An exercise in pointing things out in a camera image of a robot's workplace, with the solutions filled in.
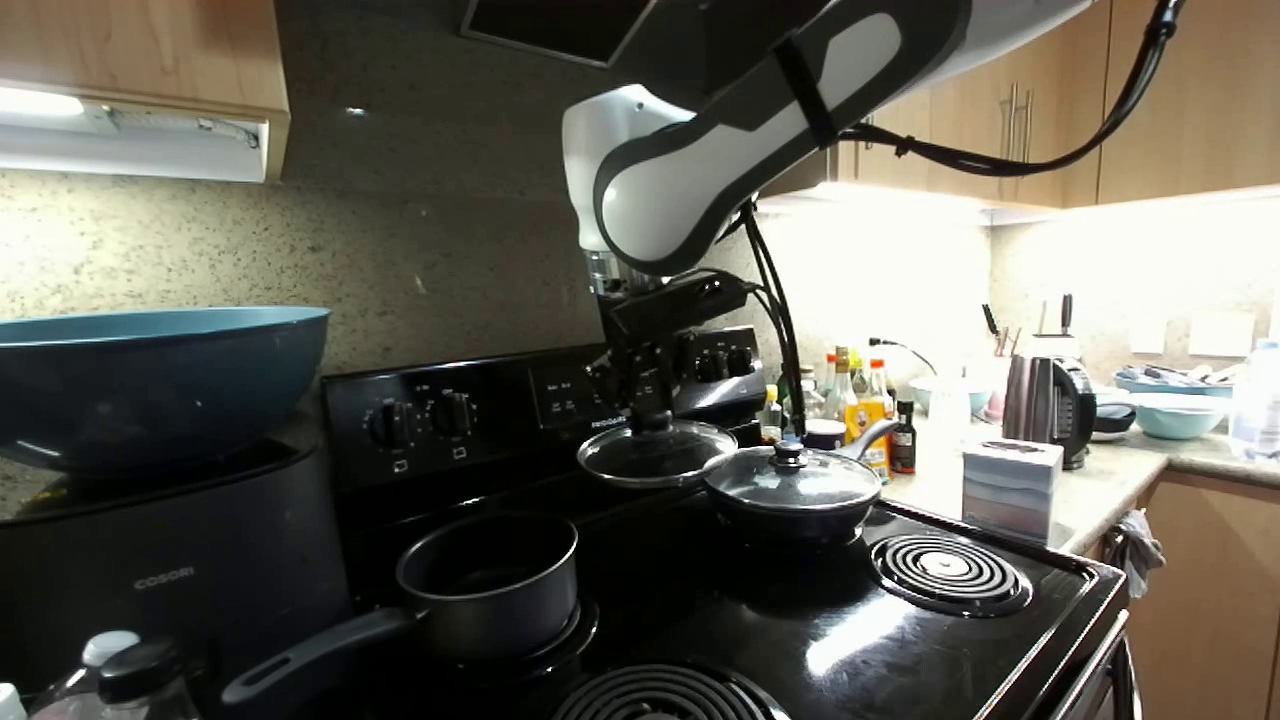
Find black pot with long handle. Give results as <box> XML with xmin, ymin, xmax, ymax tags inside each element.
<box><xmin>217</xmin><ymin>513</ymin><xmax>588</xmax><ymax>712</ymax></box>

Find clear bottle black cap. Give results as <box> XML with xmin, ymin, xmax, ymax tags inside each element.
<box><xmin>88</xmin><ymin>635</ymin><xmax>203</xmax><ymax>720</ymax></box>

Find yellow oil bottle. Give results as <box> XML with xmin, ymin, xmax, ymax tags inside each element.
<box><xmin>843</xmin><ymin>357</ymin><xmax>897</xmax><ymax>471</ymax></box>

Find white tissue box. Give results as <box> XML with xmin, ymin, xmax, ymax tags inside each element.
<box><xmin>955</xmin><ymin>436</ymin><xmax>1069</xmax><ymax>551</ymax></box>

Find black range hood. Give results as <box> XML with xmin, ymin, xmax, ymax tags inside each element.
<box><xmin>274</xmin><ymin>0</ymin><xmax>857</xmax><ymax>110</ymax></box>

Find dark sauce bottle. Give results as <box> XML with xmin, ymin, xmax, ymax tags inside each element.
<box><xmin>886</xmin><ymin>390</ymin><xmax>919</xmax><ymax>479</ymax></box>

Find stack of plates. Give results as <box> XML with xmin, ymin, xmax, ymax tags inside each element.
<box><xmin>1113</xmin><ymin>362</ymin><xmax>1237</xmax><ymax>405</ymax></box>

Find hanging kitchen towel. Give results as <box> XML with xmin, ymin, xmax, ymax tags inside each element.
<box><xmin>1113</xmin><ymin>506</ymin><xmax>1169</xmax><ymax>605</ymax></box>

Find large blue wok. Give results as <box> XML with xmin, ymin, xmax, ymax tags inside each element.
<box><xmin>0</xmin><ymin>303</ymin><xmax>337</xmax><ymax>485</ymax></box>

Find glass pan lid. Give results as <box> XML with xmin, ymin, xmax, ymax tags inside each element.
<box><xmin>699</xmin><ymin>436</ymin><xmax>889</xmax><ymax>515</ymax></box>

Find coil burner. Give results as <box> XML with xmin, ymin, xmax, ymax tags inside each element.
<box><xmin>553</xmin><ymin>661</ymin><xmax>793</xmax><ymax>720</ymax></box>
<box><xmin>864</xmin><ymin>532</ymin><xmax>1037</xmax><ymax>621</ymax></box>

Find glass pot lid black knob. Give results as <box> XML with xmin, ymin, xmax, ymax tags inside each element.
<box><xmin>571</xmin><ymin>405</ymin><xmax>739</xmax><ymax>490</ymax></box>

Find wooden base cabinet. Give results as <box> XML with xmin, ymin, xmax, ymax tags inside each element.
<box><xmin>1125</xmin><ymin>464</ymin><xmax>1280</xmax><ymax>720</ymax></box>

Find clear bottle white cap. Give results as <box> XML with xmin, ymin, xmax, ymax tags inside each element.
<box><xmin>30</xmin><ymin>629</ymin><xmax>144</xmax><ymax>720</ymax></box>

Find clear water bottle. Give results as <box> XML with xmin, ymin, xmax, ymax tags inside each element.
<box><xmin>1225</xmin><ymin>336</ymin><xmax>1280</xmax><ymax>464</ymax></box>

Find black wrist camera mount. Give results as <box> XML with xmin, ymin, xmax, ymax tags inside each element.
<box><xmin>601</xmin><ymin>267</ymin><xmax>757</xmax><ymax>336</ymax></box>

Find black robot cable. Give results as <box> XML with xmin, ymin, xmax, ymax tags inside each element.
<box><xmin>723</xmin><ymin>0</ymin><xmax>1193</xmax><ymax>433</ymax></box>

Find wooden wall cabinets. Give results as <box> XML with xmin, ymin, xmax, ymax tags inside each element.
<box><xmin>798</xmin><ymin>0</ymin><xmax>1280</xmax><ymax>211</ymax></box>

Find small black dish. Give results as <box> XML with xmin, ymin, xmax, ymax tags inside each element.
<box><xmin>1094</xmin><ymin>397</ymin><xmax>1140</xmax><ymax>445</ymax></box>

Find metal cabinet handle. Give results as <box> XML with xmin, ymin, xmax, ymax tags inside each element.
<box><xmin>1015</xmin><ymin>84</ymin><xmax>1041</xmax><ymax>165</ymax></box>
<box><xmin>998</xmin><ymin>84</ymin><xmax>1019</xmax><ymax>165</ymax></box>

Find light blue bowl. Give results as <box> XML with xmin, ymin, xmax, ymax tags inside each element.
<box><xmin>1133</xmin><ymin>397</ymin><xmax>1225</xmax><ymax>445</ymax></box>

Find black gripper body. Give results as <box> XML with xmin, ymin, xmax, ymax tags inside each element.
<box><xmin>595</xmin><ymin>301</ymin><xmax>687</xmax><ymax>388</ymax></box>

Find black electric stove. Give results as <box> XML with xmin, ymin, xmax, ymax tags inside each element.
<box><xmin>318</xmin><ymin>325</ymin><xmax>1137</xmax><ymax>720</ymax></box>

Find black microwave oven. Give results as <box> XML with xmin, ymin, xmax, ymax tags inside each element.
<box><xmin>0</xmin><ymin>423</ymin><xmax>351</xmax><ymax>697</ymax></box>

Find steel electric kettle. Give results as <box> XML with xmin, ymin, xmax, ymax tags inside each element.
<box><xmin>999</xmin><ymin>346</ymin><xmax>1099</xmax><ymax>471</ymax></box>

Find wooden wall cabinet with light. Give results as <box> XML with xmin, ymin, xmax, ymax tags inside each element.
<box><xmin>0</xmin><ymin>0</ymin><xmax>294</xmax><ymax>186</ymax></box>

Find clear glass bottle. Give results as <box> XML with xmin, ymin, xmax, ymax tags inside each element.
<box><xmin>798</xmin><ymin>362</ymin><xmax>832</xmax><ymax>429</ymax></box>

